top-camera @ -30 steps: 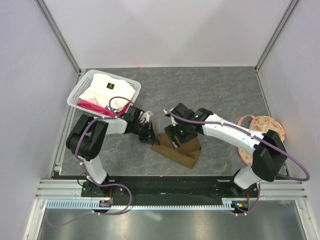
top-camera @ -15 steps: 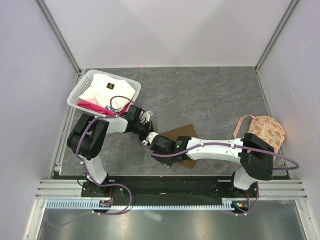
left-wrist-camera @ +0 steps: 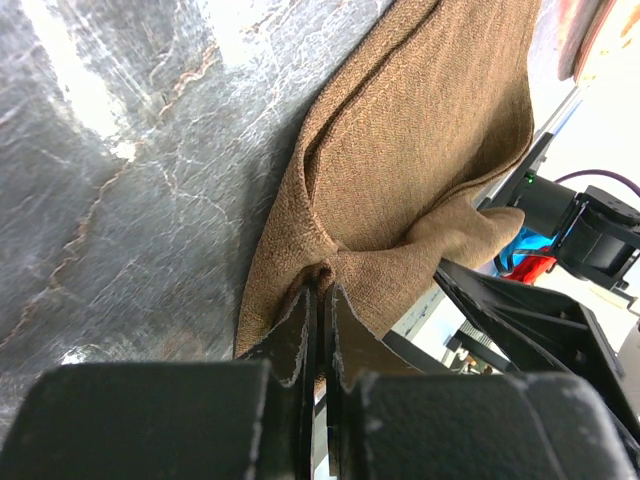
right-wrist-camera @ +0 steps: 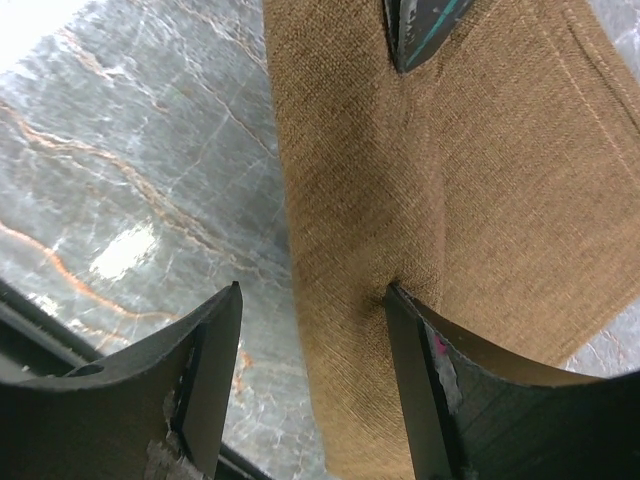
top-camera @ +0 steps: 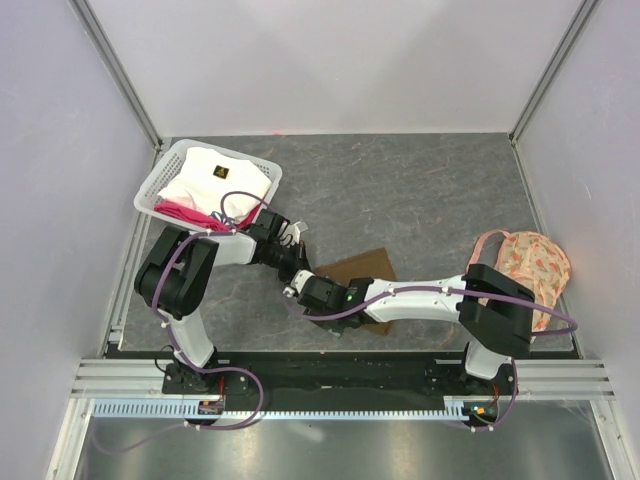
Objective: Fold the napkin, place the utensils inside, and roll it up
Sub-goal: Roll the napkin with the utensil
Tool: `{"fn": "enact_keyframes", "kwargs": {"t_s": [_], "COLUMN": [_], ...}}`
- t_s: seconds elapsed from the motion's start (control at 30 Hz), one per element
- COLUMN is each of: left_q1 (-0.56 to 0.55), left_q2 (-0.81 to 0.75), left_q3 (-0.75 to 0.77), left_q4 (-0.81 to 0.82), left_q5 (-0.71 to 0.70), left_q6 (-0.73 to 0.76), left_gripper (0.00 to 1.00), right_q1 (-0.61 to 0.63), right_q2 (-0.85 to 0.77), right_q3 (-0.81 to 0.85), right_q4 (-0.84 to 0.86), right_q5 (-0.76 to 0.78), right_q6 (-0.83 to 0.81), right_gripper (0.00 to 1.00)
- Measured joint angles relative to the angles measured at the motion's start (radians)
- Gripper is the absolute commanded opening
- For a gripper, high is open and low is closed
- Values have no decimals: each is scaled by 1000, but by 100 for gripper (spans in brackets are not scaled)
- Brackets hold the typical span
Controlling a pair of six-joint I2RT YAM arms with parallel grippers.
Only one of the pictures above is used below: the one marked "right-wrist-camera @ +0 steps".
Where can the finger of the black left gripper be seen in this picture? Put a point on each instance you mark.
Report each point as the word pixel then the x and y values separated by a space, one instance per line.
pixel 416 29

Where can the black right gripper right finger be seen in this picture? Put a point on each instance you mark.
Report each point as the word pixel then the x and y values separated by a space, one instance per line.
pixel 474 410

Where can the brown cloth napkin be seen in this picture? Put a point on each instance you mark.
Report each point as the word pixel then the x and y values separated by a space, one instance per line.
pixel 499 183

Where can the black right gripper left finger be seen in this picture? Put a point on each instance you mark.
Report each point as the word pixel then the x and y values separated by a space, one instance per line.
pixel 150 400

